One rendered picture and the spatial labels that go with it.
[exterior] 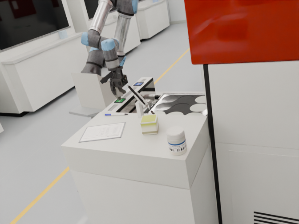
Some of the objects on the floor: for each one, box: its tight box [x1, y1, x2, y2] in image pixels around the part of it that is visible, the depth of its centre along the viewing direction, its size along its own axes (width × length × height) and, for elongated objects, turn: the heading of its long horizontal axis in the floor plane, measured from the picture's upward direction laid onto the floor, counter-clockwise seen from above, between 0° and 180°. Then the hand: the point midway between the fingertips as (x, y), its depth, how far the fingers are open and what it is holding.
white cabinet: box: [70, 142, 218, 224], centre depth 181 cm, size 64×96×82 cm, turn 176°
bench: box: [0, 0, 89, 117], centre depth 473 cm, size 108×180×200 cm, turn 176°
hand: (118, 98), depth 169 cm, fingers closed
